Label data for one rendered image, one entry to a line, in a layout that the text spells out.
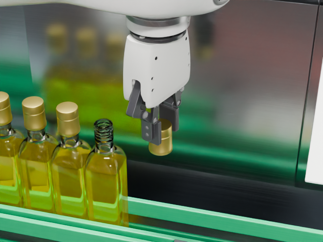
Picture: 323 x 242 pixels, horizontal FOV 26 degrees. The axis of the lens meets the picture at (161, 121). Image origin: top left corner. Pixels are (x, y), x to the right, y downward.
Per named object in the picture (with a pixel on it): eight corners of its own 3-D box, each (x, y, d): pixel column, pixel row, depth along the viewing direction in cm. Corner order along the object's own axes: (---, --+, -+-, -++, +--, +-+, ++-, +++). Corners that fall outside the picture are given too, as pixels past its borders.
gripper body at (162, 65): (158, 0, 97) (160, 70, 104) (110, 28, 91) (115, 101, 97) (203, 14, 93) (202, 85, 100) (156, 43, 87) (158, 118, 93)
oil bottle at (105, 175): (130, 238, 124) (127, 140, 112) (120, 260, 119) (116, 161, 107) (100, 233, 125) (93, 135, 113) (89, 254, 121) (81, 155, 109)
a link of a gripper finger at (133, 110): (147, 56, 94) (161, 78, 98) (117, 103, 92) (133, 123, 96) (154, 59, 93) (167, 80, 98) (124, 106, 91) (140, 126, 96)
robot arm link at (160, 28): (153, -13, 96) (154, 6, 98) (111, 9, 90) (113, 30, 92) (204, 1, 92) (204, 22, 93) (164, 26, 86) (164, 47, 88)
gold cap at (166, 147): (177, 147, 104) (177, 122, 101) (163, 158, 102) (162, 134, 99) (158, 139, 106) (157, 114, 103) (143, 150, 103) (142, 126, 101)
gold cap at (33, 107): (50, 120, 112) (47, 97, 110) (41, 132, 110) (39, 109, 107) (29, 117, 113) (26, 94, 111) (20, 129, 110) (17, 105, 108)
